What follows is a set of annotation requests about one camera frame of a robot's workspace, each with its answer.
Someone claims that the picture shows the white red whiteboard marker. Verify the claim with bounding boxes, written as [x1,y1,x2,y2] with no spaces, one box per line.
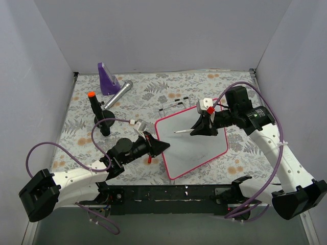
[174,129,193,134]

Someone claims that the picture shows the pink framed whiteboard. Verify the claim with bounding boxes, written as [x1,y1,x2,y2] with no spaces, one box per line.
[154,106,228,180]

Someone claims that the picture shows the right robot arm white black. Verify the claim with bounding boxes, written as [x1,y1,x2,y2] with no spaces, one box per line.
[190,82,326,220]

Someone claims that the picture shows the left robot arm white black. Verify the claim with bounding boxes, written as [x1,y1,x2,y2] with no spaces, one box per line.
[19,131,170,222]

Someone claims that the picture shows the black torch with orange cap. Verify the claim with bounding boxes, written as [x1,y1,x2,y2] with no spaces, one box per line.
[87,91,115,136]

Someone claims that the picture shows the floral patterned table mat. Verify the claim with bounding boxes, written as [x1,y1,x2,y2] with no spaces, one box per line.
[47,70,279,186]

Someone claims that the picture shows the silver microphone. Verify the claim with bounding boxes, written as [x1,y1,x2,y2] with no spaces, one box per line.
[103,80,133,110]

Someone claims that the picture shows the purple wedge stand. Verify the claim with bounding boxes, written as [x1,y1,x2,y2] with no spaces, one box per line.
[98,62,121,96]

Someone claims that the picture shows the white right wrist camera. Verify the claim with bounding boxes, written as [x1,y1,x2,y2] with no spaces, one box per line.
[196,98,215,123]

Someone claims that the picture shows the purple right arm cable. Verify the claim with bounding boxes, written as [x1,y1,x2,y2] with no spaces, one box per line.
[212,82,285,223]

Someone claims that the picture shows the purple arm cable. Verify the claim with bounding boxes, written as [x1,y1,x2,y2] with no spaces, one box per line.
[25,118,136,235]
[212,82,285,223]

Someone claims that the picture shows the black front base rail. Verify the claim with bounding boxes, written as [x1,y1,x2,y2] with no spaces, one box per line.
[88,182,244,215]

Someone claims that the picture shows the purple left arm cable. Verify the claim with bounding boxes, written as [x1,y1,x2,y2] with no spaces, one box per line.
[25,118,136,235]

